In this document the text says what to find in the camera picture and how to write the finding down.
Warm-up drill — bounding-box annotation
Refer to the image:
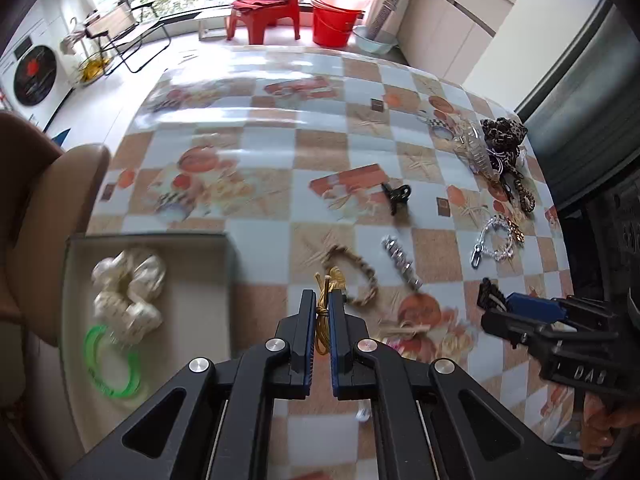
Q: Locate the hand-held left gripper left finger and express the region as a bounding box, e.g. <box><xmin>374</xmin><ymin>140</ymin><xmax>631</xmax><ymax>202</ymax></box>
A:
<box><xmin>62</xmin><ymin>289</ymin><xmax>317</xmax><ymax>480</ymax></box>

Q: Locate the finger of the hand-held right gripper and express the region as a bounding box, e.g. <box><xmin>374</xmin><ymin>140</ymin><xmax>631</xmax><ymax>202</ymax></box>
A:
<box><xmin>477</xmin><ymin>278</ymin><xmax>569</xmax><ymax>324</ymax></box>
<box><xmin>480</xmin><ymin>309</ymin><xmax>552</xmax><ymax>357</ymax></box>

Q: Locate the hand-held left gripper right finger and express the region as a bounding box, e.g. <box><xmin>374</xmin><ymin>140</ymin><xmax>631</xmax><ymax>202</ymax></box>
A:
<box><xmin>328</xmin><ymin>290</ymin><xmax>586</xmax><ymax>480</ymax></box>

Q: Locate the colourful flower hair tie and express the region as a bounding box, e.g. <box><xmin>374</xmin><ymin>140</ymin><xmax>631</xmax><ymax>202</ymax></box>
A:
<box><xmin>380</xmin><ymin>322</ymin><xmax>431</xmax><ymax>356</ymax></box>

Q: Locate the beige braided bracelet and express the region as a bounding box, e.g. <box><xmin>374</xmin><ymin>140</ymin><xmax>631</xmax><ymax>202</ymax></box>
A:
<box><xmin>322</xmin><ymin>244</ymin><xmax>380</xmax><ymax>306</ymax></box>

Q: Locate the silver rhinestone hair clip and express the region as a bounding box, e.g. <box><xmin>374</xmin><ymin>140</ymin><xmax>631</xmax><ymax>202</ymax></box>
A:
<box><xmin>381</xmin><ymin>235</ymin><xmax>423</xmax><ymax>291</ymax></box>

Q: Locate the beige tray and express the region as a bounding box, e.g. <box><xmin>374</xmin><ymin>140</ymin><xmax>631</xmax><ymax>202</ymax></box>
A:
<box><xmin>60</xmin><ymin>231</ymin><xmax>242</xmax><ymax>466</ymax></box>

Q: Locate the black hair claw clip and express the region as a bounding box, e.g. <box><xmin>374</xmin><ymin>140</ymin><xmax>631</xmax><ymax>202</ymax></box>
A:
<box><xmin>381</xmin><ymin>181</ymin><xmax>412</xmax><ymax>217</ymax></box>

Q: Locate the person's right hand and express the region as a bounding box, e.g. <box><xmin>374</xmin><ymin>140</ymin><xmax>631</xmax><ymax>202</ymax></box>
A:
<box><xmin>580</xmin><ymin>391</ymin><xmax>640</xmax><ymax>466</ymax></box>

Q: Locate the clear crystal hair clip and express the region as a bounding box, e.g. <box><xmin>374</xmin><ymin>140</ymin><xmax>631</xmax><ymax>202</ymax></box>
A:
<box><xmin>452</xmin><ymin>125</ymin><xmax>501</xmax><ymax>178</ymax></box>

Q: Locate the leopard print scrunchie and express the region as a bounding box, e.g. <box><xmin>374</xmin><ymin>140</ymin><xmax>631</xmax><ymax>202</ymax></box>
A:
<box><xmin>480</xmin><ymin>117</ymin><xmax>528</xmax><ymax>166</ymax></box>

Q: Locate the checkered printed tablecloth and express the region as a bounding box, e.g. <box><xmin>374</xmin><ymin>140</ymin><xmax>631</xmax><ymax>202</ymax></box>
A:
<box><xmin>87</xmin><ymin>45</ymin><xmax>576</xmax><ymax>480</ymax></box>

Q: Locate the white dotted scrunchie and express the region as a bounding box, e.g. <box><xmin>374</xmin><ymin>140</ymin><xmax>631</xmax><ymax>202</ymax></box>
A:
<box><xmin>91</xmin><ymin>249</ymin><xmax>167</xmax><ymax>346</ymax></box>

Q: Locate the grey metal door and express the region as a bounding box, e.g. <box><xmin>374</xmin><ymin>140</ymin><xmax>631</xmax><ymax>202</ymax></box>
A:
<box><xmin>515</xmin><ymin>0</ymin><xmax>640</xmax><ymax>211</ymax></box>

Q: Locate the green plastic bangle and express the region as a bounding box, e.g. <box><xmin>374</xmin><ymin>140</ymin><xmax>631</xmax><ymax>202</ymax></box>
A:
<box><xmin>82</xmin><ymin>324</ymin><xmax>143</xmax><ymax>401</ymax></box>

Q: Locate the white cabinet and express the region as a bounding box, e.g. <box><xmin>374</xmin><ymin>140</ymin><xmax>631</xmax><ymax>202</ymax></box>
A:
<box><xmin>400</xmin><ymin>0</ymin><xmax>521</xmax><ymax>83</ymax></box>

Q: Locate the brown leather chair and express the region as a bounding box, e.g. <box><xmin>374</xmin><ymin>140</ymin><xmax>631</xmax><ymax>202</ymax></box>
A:
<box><xmin>0</xmin><ymin>110</ymin><xmax>112</xmax><ymax>351</ymax></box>

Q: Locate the pale blue basin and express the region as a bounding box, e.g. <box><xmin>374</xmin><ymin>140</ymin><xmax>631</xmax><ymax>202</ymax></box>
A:
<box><xmin>352</xmin><ymin>25</ymin><xmax>399</xmax><ymax>56</ymax></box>

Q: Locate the red plastic bucket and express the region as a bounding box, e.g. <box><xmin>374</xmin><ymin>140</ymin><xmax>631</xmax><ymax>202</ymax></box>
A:
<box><xmin>311</xmin><ymin>0</ymin><xmax>366</xmax><ymax>48</ymax></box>

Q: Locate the grey patterned roll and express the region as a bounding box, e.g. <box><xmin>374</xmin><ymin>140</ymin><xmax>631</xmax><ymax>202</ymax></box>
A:
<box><xmin>367</xmin><ymin>0</ymin><xmax>398</xmax><ymax>41</ymax></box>

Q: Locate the red plastic chair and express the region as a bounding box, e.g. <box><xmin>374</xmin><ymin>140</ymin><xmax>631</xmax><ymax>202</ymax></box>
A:
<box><xmin>226</xmin><ymin>0</ymin><xmax>302</xmax><ymax>45</ymax></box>

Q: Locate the dark red cloth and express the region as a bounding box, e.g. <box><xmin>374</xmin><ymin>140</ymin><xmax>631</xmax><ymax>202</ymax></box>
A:
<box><xmin>231</xmin><ymin>0</ymin><xmax>288</xmax><ymax>11</ymax></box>

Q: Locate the white washing machine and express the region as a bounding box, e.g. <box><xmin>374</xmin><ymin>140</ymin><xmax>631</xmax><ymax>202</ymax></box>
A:
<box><xmin>0</xmin><ymin>25</ymin><xmax>78</xmax><ymax>128</ymax></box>

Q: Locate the silver chain bracelet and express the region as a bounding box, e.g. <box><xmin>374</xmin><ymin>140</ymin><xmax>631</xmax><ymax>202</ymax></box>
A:
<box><xmin>470</xmin><ymin>214</ymin><xmax>516</xmax><ymax>268</ymax></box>

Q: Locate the leopard spiral hair tie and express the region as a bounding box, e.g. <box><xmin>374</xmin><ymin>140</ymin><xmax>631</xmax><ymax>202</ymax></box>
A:
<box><xmin>515</xmin><ymin>180</ymin><xmax>537</xmax><ymax>213</ymax></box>

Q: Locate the black hair tie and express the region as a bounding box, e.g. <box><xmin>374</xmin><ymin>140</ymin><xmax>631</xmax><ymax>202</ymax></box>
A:
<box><xmin>492</xmin><ymin>155</ymin><xmax>523</xmax><ymax>201</ymax></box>

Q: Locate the black white checkered bracelet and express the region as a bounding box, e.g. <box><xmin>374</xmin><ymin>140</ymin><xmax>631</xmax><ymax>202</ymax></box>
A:
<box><xmin>425</xmin><ymin>116</ymin><xmax>458</xmax><ymax>141</ymax></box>

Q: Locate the wire basket with yellow contents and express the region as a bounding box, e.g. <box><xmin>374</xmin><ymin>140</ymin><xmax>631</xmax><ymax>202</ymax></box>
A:
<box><xmin>75</xmin><ymin>55</ymin><xmax>113</xmax><ymax>86</ymax></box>

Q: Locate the black frame folding chair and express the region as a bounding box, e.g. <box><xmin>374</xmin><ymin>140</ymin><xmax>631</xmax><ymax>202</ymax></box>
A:
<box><xmin>82</xmin><ymin>0</ymin><xmax>172</xmax><ymax>75</ymax></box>

